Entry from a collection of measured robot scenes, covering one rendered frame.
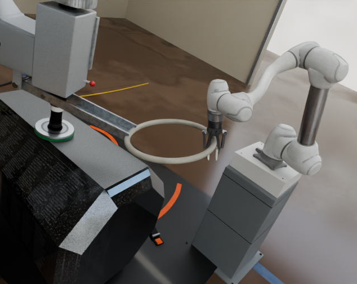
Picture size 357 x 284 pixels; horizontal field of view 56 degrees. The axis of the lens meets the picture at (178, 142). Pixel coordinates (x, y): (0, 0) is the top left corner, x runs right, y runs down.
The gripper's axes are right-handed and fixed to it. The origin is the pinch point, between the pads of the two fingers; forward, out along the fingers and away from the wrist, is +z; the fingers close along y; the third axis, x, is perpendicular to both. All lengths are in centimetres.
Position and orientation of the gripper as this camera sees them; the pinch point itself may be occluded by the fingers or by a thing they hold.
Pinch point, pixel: (212, 153)
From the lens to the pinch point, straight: 186.3
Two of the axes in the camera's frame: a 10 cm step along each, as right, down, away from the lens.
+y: -10.0, -0.2, -0.3
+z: -0.3, 8.9, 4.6
